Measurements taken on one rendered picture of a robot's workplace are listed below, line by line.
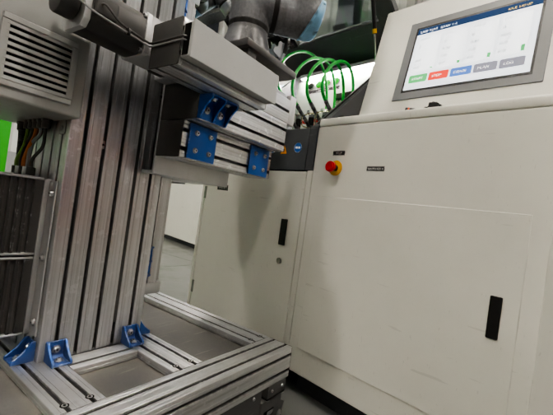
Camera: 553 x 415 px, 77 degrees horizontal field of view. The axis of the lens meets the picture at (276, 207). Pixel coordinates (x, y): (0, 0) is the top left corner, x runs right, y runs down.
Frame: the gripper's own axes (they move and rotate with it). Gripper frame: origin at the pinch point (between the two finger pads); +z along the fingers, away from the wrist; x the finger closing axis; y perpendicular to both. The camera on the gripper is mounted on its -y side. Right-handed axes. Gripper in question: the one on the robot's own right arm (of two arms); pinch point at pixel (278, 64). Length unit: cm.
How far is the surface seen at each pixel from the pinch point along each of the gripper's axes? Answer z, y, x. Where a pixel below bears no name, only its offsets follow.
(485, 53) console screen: -3, -31, 66
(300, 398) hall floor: 121, -3, 31
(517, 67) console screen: 5, -29, 76
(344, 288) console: 80, -3, 43
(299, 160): 38.6, -3.2, 15.5
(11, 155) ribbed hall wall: 27, 0, -661
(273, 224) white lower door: 64, -3, 7
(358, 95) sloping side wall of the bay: 7.6, -25.3, 22.9
